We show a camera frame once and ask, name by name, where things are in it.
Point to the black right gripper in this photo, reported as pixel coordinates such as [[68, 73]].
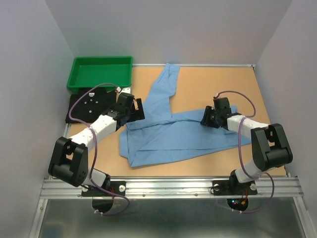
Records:
[[205, 119]]

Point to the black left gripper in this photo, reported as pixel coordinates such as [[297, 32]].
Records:
[[137, 114]]

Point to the light blue long sleeve shirt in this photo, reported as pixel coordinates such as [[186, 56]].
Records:
[[174, 107]]

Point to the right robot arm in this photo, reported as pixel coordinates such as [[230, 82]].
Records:
[[270, 147]]

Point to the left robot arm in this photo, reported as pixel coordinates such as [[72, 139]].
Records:
[[69, 161]]

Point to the folded black shirt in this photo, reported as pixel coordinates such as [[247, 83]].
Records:
[[93, 104]]

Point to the green plastic tray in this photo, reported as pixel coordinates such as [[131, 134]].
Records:
[[88, 72]]

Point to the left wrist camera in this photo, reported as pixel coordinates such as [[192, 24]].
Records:
[[120, 90]]

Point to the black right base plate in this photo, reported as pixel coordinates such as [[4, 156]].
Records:
[[227, 188]]

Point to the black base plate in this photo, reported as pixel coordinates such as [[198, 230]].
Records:
[[117, 187], [227, 188]]

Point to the aluminium mounting rail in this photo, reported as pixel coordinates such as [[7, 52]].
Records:
[[165, 187]]

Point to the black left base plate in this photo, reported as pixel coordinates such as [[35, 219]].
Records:
[[117, 187]]

